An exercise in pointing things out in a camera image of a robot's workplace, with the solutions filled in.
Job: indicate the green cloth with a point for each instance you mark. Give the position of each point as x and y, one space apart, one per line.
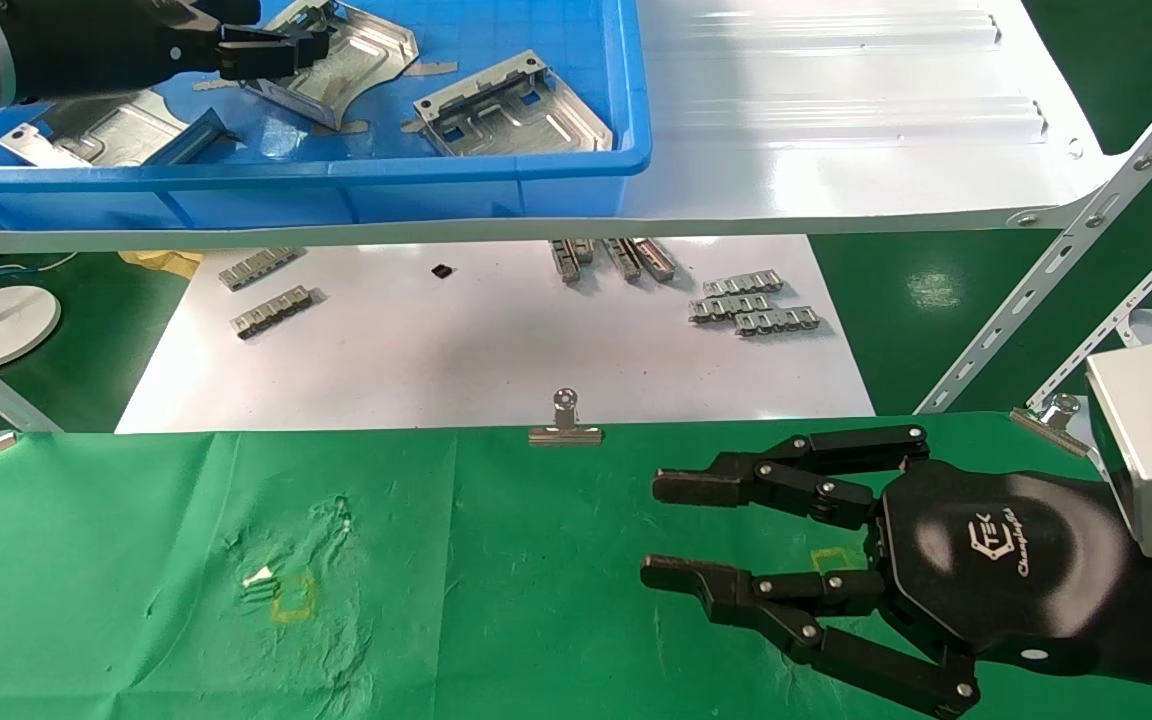
536 600

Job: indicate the yellow crumpled material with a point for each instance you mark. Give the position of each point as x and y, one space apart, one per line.
166 262

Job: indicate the white board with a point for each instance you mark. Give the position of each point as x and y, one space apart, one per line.
486 340

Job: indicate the white slotted angle bar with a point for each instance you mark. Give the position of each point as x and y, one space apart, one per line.
1136 310
1066 240

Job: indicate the white metal shelf panel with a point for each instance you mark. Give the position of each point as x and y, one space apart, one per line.
836 150

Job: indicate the stamped sheet metal bracket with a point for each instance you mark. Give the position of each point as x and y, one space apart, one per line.
356 60
526 115
106 130

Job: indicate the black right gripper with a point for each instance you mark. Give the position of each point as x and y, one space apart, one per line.
1006 560

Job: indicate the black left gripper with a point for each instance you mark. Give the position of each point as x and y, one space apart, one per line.
96 45

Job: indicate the blue plastic bin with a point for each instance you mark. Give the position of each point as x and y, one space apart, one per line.
336 195

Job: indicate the white paper scrap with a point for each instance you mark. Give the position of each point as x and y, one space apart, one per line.
258 576

